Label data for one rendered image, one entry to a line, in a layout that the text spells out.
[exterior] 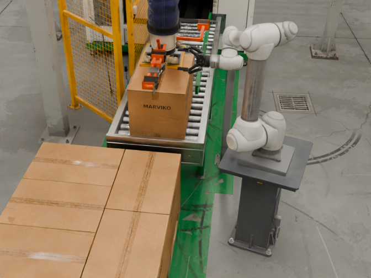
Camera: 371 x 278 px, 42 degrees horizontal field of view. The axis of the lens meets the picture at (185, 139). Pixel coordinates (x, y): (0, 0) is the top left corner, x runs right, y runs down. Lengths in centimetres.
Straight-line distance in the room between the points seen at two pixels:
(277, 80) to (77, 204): 311
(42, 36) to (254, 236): 224
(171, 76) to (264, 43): 106
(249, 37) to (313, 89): 293
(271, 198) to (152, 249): 88
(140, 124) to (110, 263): 115
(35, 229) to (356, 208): 241
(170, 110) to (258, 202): 86
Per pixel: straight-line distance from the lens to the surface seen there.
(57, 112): 441
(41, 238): 293
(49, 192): 319
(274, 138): 295
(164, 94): 331
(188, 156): 348
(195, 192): 390
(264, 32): 261
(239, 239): 353
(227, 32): 321
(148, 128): 349
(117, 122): 364
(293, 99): 522
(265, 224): 336
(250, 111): 278
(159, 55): 319
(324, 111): 509
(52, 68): 419
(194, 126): 369
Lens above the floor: 265
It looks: 36 degrees down
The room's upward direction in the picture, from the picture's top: 2 degrees clockwise
